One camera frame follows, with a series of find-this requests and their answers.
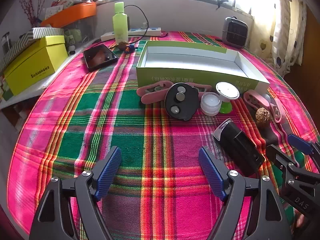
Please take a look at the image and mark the grey small heater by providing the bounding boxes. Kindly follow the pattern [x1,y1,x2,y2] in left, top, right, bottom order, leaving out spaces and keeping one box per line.
[221,17,249,49]

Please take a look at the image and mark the dried red branches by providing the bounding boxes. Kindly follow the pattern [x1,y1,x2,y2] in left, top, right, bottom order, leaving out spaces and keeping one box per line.
[19,0,48,27]

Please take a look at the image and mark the light green plastic bottle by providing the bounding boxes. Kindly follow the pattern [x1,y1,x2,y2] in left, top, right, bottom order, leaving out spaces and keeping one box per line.
[112,2,129,44]

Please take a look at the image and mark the green white cardboard box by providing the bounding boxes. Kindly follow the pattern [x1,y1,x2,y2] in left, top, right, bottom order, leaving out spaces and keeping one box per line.
[136,40,270,93]

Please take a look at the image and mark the pink plastic clip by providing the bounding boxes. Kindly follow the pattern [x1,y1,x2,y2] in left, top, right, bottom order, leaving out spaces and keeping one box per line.
[191,84,212,93]
[243,91,270,111]
[269,98,286,123]
[137,81,173,105]

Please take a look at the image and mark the person's right hand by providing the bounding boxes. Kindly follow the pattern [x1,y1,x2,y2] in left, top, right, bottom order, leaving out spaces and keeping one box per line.
[294,211,307,230]

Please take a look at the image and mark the grey white striped box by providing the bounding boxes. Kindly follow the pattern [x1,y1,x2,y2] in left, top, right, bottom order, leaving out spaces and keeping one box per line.
[0,27,65,67]

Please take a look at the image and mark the small clear cream jar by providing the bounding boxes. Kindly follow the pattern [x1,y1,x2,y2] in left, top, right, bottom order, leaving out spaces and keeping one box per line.
[200,92,222,117]

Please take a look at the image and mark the black smartphone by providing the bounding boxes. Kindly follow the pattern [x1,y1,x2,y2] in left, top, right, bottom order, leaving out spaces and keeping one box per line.
[82,44,118,72]

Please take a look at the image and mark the green jar white lid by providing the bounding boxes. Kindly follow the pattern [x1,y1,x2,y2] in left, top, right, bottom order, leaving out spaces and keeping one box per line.
[215,81,240,114]

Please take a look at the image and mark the black silver lighter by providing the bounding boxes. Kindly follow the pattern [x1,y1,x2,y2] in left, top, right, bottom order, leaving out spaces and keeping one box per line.
[212,118,265,177]

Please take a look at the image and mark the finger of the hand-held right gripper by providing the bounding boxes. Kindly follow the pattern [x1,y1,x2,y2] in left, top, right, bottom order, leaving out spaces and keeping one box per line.
[266,144,320,217]
[287,133,320,160]

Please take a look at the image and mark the pink green plaid tablecloth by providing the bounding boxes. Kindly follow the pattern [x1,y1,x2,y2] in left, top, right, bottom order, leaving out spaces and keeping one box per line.
[7,31,320,240]

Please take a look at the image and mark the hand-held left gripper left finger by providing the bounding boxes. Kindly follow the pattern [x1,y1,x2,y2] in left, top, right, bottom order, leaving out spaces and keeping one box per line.
[29,145,122,240]

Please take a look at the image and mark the heart print curtain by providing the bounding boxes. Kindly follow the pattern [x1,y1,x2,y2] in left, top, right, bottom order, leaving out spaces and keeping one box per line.
[250,0,308,77]

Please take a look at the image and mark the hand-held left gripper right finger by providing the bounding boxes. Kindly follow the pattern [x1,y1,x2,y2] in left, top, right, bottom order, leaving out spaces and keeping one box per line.
[198,146,293,240]

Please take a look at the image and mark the pale green soft object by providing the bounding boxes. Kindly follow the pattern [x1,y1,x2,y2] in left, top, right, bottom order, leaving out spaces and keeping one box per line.
[65,29,82,43]

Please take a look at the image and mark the large brown walnut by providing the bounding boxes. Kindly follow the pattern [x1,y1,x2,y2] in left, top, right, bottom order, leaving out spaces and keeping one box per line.
[255,107,271,126]

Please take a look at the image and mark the black round case silver discs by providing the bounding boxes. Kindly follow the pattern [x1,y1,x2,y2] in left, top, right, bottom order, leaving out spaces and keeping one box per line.
[164,82,200,121]

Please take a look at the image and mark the brown wooden cabinet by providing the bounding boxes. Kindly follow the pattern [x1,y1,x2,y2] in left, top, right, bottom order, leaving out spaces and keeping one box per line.
[285,5,320,100]

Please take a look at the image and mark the black cable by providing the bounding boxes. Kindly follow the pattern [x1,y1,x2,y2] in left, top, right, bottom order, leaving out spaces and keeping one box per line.
[110,4,150,49]

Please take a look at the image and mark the yellow cardboard box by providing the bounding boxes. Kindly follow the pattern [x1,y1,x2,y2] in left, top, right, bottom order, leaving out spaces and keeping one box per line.
[3,35,69,96]

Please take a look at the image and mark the white power strip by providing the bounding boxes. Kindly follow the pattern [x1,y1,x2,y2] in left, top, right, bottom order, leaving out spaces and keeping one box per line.
[101,27,162,42]

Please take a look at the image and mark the clear plastic container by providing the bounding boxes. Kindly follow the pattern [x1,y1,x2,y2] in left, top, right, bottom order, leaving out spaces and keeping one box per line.
[64,16,98,48]

